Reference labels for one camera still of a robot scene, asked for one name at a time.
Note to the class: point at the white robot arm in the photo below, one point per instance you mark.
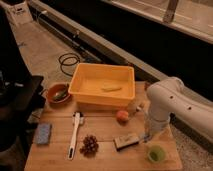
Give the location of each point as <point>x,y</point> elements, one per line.
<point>167,97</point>

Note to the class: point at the green plastic cup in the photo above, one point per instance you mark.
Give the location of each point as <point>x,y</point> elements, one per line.
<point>156,154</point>

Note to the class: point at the yellow item in tub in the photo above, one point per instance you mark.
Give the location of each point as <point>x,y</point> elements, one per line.
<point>111,89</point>

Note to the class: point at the yellow plastic tub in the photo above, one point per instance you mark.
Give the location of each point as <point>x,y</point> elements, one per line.
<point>88,79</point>

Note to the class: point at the orange fruit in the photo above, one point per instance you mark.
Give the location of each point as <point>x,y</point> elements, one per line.
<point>122,116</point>

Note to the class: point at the small clear bottle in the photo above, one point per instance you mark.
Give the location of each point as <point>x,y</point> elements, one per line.
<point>135,109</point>

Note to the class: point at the white dish brush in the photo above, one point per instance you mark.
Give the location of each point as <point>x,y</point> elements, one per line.
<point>78,120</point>

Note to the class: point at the orange bowl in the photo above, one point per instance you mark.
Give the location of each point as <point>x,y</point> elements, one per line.
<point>55,88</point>

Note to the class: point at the green item in bowl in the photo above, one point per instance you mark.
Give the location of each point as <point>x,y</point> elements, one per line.
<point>60,95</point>

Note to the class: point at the purple grape bunch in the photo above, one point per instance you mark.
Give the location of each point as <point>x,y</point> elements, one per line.
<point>90,146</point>

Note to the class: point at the blue sponge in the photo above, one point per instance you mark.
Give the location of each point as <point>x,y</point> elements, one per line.
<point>43,133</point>

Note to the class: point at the white cardboard box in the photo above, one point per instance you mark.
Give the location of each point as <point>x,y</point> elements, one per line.
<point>18,14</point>

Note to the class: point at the brown block with handle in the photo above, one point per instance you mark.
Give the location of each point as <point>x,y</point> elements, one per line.
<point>126,140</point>

